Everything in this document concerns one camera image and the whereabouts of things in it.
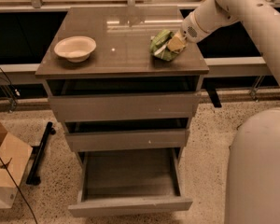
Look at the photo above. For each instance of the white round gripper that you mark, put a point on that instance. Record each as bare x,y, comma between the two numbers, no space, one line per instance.
189,31

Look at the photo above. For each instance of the green jalapeno chip bag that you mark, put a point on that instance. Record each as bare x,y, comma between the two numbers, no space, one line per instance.
158,46

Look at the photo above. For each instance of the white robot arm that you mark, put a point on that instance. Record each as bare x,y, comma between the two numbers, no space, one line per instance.
253,179

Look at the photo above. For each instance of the grey three-drawer cabinet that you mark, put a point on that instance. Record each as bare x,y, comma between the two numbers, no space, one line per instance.
122,37

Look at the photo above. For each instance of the grey middle drawer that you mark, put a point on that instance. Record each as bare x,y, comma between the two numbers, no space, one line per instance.
127,134

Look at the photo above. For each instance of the grey drawer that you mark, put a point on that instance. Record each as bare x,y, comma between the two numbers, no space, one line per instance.
116,98
127,134

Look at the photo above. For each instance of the grey top drawer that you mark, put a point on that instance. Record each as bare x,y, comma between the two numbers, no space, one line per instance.
116,98

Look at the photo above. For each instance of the open bottom drawer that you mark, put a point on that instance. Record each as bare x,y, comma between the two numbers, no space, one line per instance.
128,182

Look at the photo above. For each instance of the white paper bowl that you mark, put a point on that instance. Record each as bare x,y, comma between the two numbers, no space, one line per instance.
75,49

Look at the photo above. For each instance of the black floor stand leg left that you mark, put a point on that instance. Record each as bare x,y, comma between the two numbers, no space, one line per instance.
33,178

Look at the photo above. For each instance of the cardboard box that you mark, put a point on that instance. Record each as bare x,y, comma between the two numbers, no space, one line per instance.
14,156

